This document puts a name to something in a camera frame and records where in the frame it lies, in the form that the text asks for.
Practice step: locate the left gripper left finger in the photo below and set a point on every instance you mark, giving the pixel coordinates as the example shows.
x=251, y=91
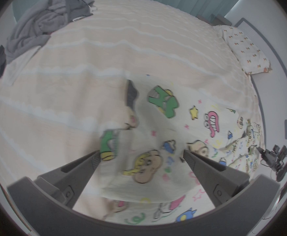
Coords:
x=69, y=178

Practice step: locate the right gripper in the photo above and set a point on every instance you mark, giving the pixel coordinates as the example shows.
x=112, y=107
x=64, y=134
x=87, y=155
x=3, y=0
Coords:
x=269, y=158

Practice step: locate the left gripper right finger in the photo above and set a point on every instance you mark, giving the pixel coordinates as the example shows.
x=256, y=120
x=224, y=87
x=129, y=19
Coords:
x=214, y=181

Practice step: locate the white printed pyjama top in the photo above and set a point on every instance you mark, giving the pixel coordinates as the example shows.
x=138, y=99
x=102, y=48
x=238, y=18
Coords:
x=158, y=136

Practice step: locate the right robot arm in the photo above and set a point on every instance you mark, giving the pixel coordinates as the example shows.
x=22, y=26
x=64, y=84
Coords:
x=285, y=166

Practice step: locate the bed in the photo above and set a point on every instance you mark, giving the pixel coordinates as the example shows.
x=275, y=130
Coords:
x=109, y=45

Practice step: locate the pile of clothes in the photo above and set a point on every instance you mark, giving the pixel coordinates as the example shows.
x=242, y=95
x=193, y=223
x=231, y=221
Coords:
x=42, y=23

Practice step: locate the white printed pillow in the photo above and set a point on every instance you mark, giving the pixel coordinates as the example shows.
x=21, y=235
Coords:
x=246, y=50

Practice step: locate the grey bedside table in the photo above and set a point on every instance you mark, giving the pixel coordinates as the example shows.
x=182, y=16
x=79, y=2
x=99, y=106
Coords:
x=217, y=20

